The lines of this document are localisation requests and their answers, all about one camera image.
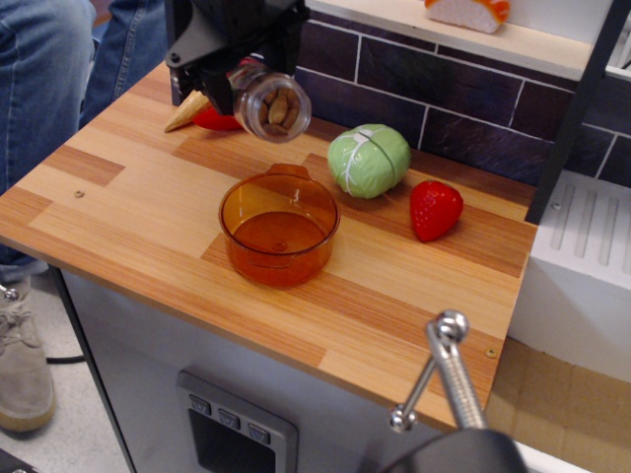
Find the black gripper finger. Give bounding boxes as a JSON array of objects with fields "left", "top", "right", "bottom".
[
  {"left": 200, "top": 66, "right": 237, "bottom": 116},
  {"left": 263, "top": 22, "right": 302, "bottom": 76}
]

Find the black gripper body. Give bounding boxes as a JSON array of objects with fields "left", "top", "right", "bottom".
[{"left": 165, "top": 1, "right": 311, "bottom": 94}]

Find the clear almond jar red label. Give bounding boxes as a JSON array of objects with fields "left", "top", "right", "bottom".
[{"left": 228, "top": 57, "right": 312, "bottom": 143}]

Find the orange transparent plastic pot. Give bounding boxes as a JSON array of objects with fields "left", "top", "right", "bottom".
[{"left": 219, "top": 164, "right": 341, "bottom": 287}]

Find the toy ice cream cone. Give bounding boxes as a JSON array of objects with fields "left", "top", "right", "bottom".
[{"left": 164, "top": 91, "right": 212, "bottom": 132}]

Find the red toy chili pepper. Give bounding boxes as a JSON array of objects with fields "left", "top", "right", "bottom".
[{"left": 192, "top": 107, "right": 243, "bottom": 131}]

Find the green toy cabbage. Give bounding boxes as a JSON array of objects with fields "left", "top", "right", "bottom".
[{"left": 327, "top": 124, "right": 411, "bottom": 199}]

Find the toy salmon sushi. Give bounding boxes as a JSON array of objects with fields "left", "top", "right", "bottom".
[{"left": 424, "top": 0, "right": 511, "bottom": 34}]

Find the red toy strawberry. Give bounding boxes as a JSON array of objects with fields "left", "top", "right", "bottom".
[{"left": 410, "top": 180, "right": 464, "bottom": 242}]

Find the light wooden shelf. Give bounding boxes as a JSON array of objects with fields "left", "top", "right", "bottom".
[{"left": 306, "top": 0, "right": 593, "bottom": 81}]

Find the grey oven control panel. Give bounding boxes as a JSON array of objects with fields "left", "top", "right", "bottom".
[{"left": 176, "top": 371, "right": 299, "bottom": 473}]

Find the beige suede shoe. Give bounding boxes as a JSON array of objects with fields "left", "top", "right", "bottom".
[{"left": 1, "top": 279, "right": 55, "bottom": 433}]

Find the white ribbed sink block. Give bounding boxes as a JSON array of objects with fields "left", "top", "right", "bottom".
[{"left": 509, "top": 171, "right": 630, "bottom": 381}]

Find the metal clamp screw handle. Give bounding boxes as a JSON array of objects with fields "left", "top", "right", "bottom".
[{"left": 388, "top": 308, "right": 531, "bottom": 473}]

